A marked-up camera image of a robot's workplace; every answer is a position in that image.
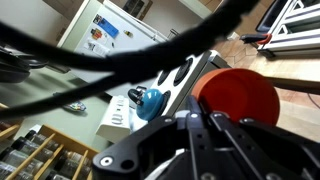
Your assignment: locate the orange cup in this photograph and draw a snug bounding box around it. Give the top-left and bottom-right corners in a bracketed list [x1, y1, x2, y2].
[191, 68, 280, 126]

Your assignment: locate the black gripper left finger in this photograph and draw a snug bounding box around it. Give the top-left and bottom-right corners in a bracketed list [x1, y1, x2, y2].
[92, 96, 213, 180]

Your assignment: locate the white refrigerator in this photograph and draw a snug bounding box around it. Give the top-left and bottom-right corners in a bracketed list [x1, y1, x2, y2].
[56, 0, 169, 98]

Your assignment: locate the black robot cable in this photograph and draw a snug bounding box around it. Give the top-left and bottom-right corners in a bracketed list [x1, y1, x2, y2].
[0, 0, 261, 120]

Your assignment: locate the blue pot with lid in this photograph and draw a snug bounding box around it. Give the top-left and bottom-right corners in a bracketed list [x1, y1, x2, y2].
[128, 86, 164, 121]

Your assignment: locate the upper wooden spice rack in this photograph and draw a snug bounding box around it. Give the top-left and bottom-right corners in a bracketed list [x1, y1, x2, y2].
[0, 103, 101, 180]

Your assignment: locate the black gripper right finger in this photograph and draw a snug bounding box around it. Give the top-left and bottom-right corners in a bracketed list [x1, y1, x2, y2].
[209, 112, 320, 180]

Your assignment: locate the white stove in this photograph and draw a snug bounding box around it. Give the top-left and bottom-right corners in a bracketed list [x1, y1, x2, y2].
[95, 49, 231, 144]

